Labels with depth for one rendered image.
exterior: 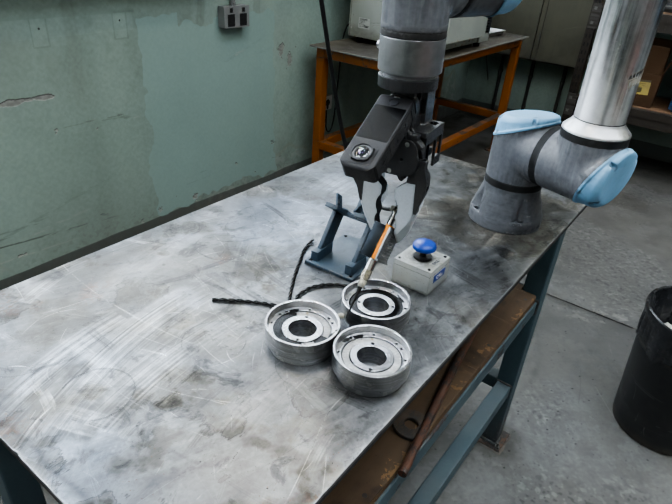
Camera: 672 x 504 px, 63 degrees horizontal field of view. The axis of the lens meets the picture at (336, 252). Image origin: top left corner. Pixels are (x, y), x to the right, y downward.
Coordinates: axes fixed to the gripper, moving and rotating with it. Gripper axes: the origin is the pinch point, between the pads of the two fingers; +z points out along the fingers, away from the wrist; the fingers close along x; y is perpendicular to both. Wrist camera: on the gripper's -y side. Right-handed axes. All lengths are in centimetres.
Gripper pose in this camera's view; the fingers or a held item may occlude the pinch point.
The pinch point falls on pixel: (385, 232)
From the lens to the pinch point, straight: 73.2
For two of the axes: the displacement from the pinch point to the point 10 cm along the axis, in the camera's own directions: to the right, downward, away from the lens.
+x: -8.6, -2.9, 4.2
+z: -0.4, 8.6, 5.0
